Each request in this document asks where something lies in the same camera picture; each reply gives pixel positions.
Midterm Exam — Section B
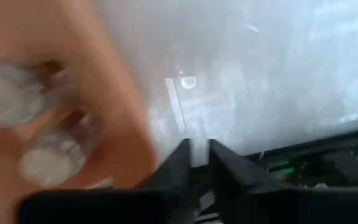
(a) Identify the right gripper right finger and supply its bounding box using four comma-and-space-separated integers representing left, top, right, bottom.
209, 139, 358, 224

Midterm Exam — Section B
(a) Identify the orange plastic bin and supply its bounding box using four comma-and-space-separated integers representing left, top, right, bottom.
0, 0, 160, 224

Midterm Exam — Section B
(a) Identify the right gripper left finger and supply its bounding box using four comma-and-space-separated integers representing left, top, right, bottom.
19, 139, 198, 224

